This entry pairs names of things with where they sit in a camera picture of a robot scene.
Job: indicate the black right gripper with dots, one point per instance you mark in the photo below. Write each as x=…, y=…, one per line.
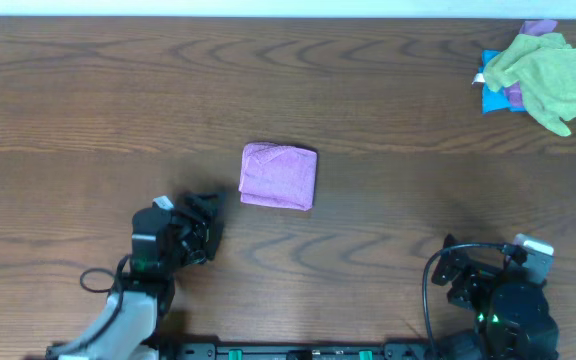
x=474, y=279

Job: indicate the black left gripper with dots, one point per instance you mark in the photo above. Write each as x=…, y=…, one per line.
x=194, y=230

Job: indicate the purple cloth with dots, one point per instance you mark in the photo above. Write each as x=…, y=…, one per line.
x=533, y=28
x=278, y=176

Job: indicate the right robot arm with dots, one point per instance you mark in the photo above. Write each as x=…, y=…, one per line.
x=503, y=285

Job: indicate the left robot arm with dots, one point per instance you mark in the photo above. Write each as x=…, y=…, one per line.
x=136, y=303

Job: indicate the blue cloth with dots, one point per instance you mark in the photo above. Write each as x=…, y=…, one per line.
x=495, y=101

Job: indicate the green cloth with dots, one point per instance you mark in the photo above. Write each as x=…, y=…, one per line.
x=544, y=68

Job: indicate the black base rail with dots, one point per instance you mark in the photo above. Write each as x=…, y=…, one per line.
x=212, y=351

